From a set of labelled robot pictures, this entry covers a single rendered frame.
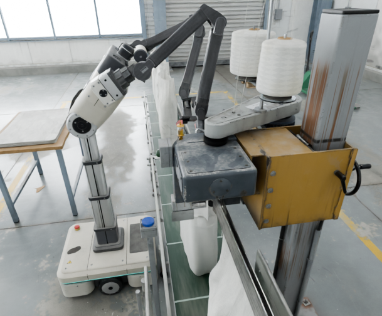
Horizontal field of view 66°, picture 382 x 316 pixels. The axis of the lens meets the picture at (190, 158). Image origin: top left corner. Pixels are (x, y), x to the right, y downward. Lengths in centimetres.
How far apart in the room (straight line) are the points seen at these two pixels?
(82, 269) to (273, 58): 174
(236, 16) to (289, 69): 798
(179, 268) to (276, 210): 90
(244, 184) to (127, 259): 135
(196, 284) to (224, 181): 99
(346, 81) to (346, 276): 174
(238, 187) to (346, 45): 54
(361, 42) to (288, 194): 53
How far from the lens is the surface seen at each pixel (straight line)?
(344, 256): 271
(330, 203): 125
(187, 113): 178
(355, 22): 106
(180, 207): 125
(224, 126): 103
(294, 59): 94
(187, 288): 179
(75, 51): 875
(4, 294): 261
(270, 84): 95
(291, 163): 105
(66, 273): 218
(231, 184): 93
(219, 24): 134
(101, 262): 216
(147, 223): 146
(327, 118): 111
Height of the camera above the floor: 181
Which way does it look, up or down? 29 degrees down
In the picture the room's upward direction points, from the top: 1 degrees counter-clockwise
